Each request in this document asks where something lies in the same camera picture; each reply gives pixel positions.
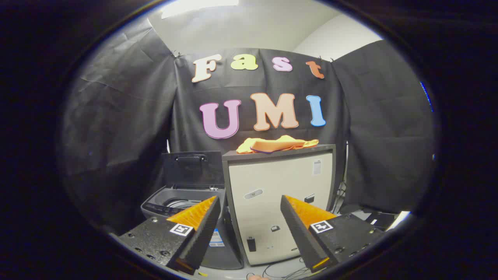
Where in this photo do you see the black backdrop cloth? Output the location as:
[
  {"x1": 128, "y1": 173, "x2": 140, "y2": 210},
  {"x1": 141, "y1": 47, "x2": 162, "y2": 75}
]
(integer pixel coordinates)
[{"x1": 58, "y1": 17, "x2": 435, "y2": 234}]

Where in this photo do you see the black flat box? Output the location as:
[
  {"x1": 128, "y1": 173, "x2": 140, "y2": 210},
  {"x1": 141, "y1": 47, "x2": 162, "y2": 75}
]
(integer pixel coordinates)
[{"x1": 365, "y1": 212, "x2": 397, "y2": 230}]

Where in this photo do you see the yellow orange garment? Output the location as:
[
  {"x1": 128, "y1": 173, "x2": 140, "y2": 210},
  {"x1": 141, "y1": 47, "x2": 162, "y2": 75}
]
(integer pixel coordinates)
[{"x1": 236, "y1": 135, "x2": 319, "y2": 154}]

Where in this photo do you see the white flat board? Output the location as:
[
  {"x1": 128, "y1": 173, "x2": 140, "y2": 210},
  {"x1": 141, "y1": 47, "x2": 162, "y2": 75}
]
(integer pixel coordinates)
[{"x1": 385, "y1": 211, "x2": 411, "y2": 231}]

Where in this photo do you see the beige cabinet with grey top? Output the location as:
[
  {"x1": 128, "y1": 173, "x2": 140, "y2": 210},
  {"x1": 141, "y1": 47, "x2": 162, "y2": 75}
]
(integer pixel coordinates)
[{"x1": 222, "y1": 145, "x2": 337, "y2": 267}]

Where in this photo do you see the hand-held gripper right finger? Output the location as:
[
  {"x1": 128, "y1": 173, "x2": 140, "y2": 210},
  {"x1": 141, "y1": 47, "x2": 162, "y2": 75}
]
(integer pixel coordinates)
[{"x1": 280, "y1": 195, "x2": 384, "y2": 272}]

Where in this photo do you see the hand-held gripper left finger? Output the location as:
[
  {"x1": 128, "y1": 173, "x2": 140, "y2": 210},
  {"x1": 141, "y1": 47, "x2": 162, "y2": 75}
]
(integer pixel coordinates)
[{"x1": 119, "y1": 196, "x2": 221, "y2": 275}]

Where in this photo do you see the grey washing machine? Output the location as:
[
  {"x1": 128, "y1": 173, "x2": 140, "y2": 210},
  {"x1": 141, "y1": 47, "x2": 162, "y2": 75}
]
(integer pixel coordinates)
[{"x1": 141, "y1": 186, "x2": 245, "y2": 270}]

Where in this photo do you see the thin black floor cable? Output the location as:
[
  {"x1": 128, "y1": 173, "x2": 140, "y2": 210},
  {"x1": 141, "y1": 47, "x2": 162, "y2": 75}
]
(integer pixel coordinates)
[{"x1": 246, "y1": 257, "x2": 312, "y2": 280}]

